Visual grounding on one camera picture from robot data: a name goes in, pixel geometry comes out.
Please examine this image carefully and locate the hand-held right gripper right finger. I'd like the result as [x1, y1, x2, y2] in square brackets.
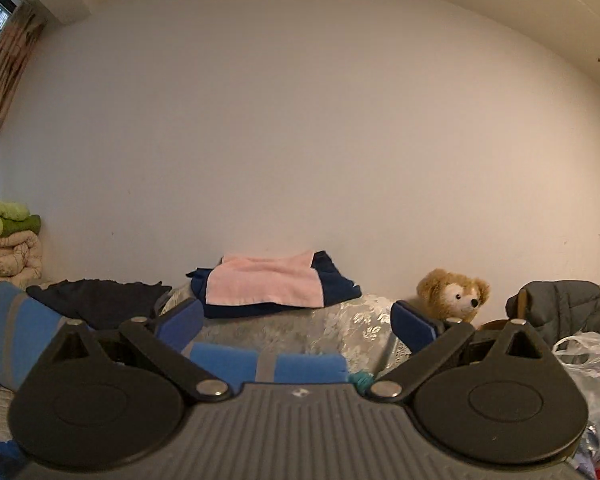
[371, 300, 556, 403]

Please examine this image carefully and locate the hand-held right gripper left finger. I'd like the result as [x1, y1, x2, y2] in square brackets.
[45, 297, 231, 402]

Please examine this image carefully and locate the brown teddy bear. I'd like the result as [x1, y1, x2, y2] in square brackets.
[417, 269, 492, 325]

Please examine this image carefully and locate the teal cloth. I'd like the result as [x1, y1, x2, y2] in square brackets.
[349, 370, 377, 393]

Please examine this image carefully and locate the black garment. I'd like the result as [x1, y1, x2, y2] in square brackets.
[26, 278, 173, 332]

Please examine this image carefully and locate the wooden chair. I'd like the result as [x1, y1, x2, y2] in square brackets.
[475, 291, 530, 332]

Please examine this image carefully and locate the folded navy garment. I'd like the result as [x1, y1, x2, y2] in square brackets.
[186, 251, 363, 319]

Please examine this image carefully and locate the pink towel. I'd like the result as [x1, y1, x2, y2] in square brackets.
[205, 250, 327, 309]

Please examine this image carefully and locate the blue pillow with grey stripes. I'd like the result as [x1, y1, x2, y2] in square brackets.
[190, 342, 350, 385]
[0, 280, 98, 392]

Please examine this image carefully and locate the grey padded jacket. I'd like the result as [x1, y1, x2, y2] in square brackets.
[505, 280, 600, 352]

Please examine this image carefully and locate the beige quilt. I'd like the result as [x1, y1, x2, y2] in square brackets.
[0, 231, 44, 302]

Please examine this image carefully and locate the clear plastic bag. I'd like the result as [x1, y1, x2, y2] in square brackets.
[552, 332, 600, 463]

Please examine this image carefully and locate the green blanket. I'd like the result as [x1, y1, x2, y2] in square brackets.
[0, 197, 42, 239]

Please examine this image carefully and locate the beige curtain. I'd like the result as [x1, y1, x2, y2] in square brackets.
[0, 4, 47, 140]

